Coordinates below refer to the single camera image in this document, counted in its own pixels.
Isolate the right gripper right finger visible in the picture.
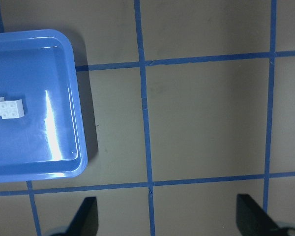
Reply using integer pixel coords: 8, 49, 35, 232
236, 194, 281, 236

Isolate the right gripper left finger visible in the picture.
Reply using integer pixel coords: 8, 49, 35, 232
64, 197, 99, 236

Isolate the blue plastic tray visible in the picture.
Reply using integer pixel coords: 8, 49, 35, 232
0, 29, 88, 183

